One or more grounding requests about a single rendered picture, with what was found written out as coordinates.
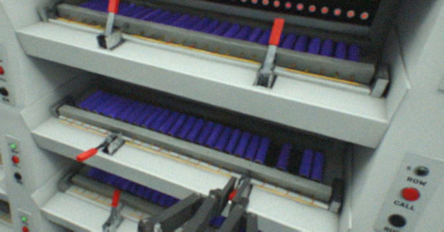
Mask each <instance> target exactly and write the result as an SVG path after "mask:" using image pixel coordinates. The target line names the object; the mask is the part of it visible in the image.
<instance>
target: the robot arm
mask: <svg viewBox="0 0 444 232"><path fill-rule="evenodd" d="M236 179H237V178H236V177H234V176H232V177H231V179H230V180H229V182H227V183H226V185H225V186H224V188H223V189H220V188H217V189H215V190H213V189H211V190H209V194H208V197H207V198H205V196H202V194H201V193H200V192H195V193H193V194H190V195H189V196H188V197H187V198H185V199H183V200H181V201H179V202H177V203H175V204H174V205H173V206H172V207H169V208H168V209H166V210H165V211H163V212H161V213H160V214H158V215H154V216H151V217H146V218H143V219H141V220H139V222H138V226H137V232H174V231H175V230H177V229H178V228H179V227H181V226H182V225H184V224H185V223H186V222H187V221H188V222H187V224H186V226H185V227H184V228H183V229H182V230H181V231H180V232H204V231H205V229H206V228H207V226H208V224H209V222H210V221H211V218H212V217H213V215H214V217H218V218H220V215H221V214H222V212H223V210H224V209H225V206H226V205H227V203H229V195H230V194H231V193H232V192H233V191H234V189H235V182H236ZM248 184H249V181H246V180H245V181H244V182H243V184H242V185H241V186H240V188H239V189H238V190H237V192H236V194H235V195H234V196H233V199H232V201H231V206H230V210H229V215H228V216H227V218H226V219H225V221H224V222H223V223H222V225H221V227H220V228H219V229H216V230H215V231H214V232H237V231H240V228H241V227H242V228H243V229H244V232H258V216H257V214H256V213H254V212H248V213H247V210H248V205H249V199H248V198H246V193H247V190H248ZM213 213H214V214H213Z"/></svg>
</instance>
